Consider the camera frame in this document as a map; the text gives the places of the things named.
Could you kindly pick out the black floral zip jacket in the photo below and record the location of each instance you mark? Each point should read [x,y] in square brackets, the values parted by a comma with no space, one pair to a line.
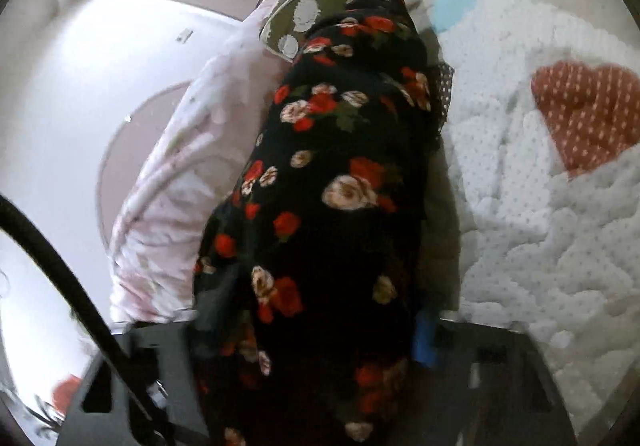
[320,226]

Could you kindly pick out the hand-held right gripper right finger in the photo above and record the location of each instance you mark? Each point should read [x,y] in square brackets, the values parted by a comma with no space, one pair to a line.
[430,341]

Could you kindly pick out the quilted patchwork bedspread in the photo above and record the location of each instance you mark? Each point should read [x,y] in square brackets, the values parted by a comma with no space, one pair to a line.
[540,175]

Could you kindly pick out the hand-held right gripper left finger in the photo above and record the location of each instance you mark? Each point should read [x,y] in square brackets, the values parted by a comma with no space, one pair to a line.
[145,376]

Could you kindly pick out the pink floral folded duvet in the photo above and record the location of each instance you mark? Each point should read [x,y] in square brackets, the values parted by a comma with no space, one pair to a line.
[190,186]

